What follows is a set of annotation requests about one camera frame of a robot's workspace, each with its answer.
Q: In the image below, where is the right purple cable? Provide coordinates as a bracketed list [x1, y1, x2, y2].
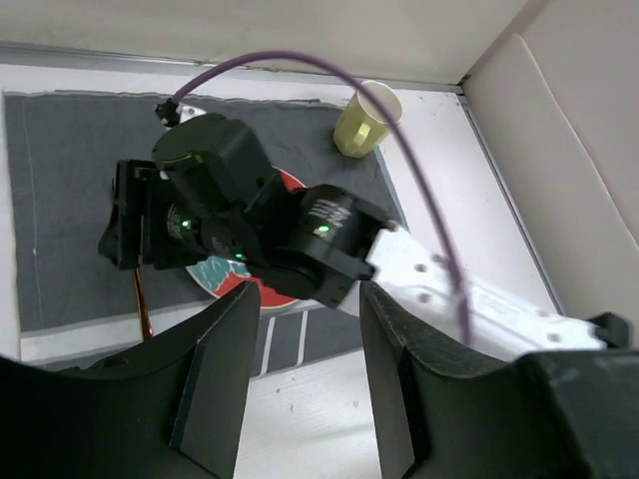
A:
[154, 49, 473, 345]

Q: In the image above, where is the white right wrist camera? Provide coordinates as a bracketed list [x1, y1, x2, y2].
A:
[177, 104, 207, 124]

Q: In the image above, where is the yellow-green mug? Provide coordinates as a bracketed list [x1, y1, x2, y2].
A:
[332, 80, 403, 159]

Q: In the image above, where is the red and teal round plate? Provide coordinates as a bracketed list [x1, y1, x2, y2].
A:
[184, 169, 314, 311]

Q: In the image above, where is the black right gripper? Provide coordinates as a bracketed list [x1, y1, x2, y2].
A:
[98, 113, 304, 272]

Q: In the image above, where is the copper fork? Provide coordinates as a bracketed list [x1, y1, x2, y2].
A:
[133, 268, 154, 341]

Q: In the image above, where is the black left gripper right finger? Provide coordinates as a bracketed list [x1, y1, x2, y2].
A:
[359, 283, 638, 478]

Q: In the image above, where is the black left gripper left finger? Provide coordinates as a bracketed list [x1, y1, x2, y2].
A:
[1, 282, 261, 478]

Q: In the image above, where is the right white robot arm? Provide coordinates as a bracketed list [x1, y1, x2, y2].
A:
[99, 114, 630, 360]

